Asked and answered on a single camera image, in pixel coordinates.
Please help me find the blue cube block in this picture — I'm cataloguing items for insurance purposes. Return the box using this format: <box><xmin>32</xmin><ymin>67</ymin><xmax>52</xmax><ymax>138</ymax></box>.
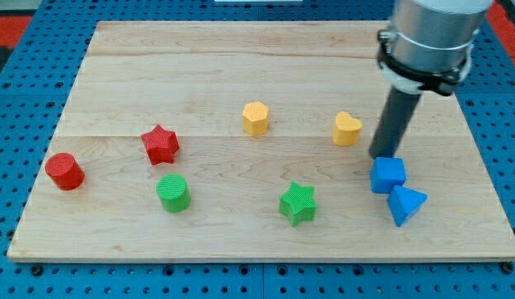
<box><xmin>370</xmin><ymin>157</ymin><xmax>407</xmax><ymax>194</ymax></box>

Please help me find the green star block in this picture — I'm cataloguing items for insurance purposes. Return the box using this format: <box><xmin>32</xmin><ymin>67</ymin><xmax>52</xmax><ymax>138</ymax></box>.
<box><xmin>278</xmin><ymin>181</ymin><xmax>318</xmax><ymax>227</ymax></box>

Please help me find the yellow heart block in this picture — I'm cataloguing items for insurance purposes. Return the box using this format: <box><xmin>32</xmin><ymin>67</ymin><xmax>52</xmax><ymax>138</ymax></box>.
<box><xmin>332</xmin><ymin>111</ymin><xmax>363</xmax><ymax>146</ymax></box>

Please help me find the red star block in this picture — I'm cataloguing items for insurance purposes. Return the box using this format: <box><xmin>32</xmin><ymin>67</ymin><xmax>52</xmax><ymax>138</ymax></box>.
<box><xmin>140</xmin><ymin>125</ymin><xmax>179</xmax><ymax>165</ymax></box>

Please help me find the red cylinder block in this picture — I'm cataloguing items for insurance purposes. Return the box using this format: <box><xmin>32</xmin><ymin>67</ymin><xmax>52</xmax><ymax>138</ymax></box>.
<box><xmin>44</xmin><ymin>152</ymin><xmax>85</xmax><ymax>191</ymax></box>

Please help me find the blue triangle block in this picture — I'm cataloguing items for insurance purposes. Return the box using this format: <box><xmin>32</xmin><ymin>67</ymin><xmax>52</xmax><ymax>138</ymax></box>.
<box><xmin>387</xmin><ymin>185</ymin><xmax>428</xmax><ymax>227</ymax></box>

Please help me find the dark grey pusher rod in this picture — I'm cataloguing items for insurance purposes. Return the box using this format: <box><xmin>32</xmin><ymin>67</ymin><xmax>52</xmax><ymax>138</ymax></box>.
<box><xmin>369</xmin><ymin>86</ymin><xmax>421</xmax><ymax>159</ymax></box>

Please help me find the black clamp ring mount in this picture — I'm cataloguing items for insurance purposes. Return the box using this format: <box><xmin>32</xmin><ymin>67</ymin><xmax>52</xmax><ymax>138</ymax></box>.
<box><xmin>377</xmin><ymin>27</ymin><xmax>478</xmax><ymax>96</ymax></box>

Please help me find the yellow hexagon block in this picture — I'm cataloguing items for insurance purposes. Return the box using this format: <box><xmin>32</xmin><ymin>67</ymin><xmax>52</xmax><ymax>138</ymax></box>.
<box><xmin>243</xmin><ymin>101</ymin><xmax>269</xmax><ymax>136</ymax></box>

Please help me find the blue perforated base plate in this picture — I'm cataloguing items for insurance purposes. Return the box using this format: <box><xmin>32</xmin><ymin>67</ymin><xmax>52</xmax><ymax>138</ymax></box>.
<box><xmin>0</xmin><ymin>0</ymin><xmax>515</xmax><ymax>298</ymax></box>

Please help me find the green cylinder block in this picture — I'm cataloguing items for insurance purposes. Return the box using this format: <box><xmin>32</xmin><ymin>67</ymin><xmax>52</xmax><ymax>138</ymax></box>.
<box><xmin>155</xmin><ymin>174</ymin><xmax>191</xmax><ymax>213</ymax></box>

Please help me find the wooden board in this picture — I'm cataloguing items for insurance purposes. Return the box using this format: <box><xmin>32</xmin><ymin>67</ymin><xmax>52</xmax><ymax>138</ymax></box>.
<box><xmin>7</xmin><ymin>21</ymin><xmax>515</xmax><ymax>263</ymax></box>

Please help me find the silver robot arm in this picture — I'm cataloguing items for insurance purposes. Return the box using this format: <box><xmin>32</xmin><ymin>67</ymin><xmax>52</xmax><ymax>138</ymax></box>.
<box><xmin>369</xmin><ymin>0</ymin><xmax>493</xmax><ymax>159</ymax></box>

